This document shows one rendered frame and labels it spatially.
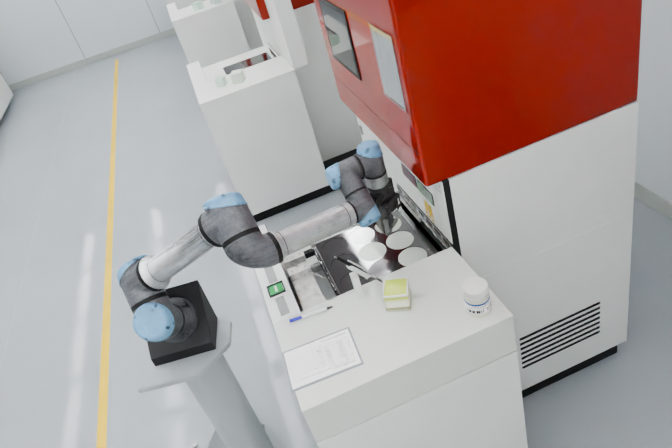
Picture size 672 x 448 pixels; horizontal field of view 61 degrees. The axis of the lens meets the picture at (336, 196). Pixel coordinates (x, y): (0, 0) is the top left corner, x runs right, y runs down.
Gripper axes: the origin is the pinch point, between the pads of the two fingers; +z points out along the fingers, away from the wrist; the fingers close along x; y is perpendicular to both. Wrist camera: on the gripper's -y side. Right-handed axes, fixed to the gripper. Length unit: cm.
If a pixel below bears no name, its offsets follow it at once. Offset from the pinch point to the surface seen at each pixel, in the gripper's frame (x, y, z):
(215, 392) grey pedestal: 36, -67, 35
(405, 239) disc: -1.6, 7.1, 7.3
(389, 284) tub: -21.0, -23.4, -6.0
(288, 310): 7.4, -42.4, 1.6
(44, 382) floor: 193, -105, 97
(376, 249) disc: 4.8, -1.9, 7.3
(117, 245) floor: 273, -12, 97
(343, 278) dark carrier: 6.0, -18.9, 7.3
